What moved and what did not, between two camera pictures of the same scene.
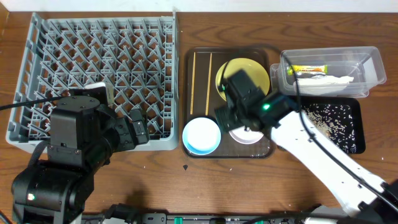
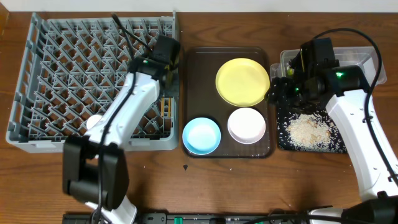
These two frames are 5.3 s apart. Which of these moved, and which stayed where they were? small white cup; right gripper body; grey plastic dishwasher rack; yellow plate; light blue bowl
Moved: right gripper body; small white cup
Stayed: grey plastic dishwasher rack; light blue bowl; yellow plate
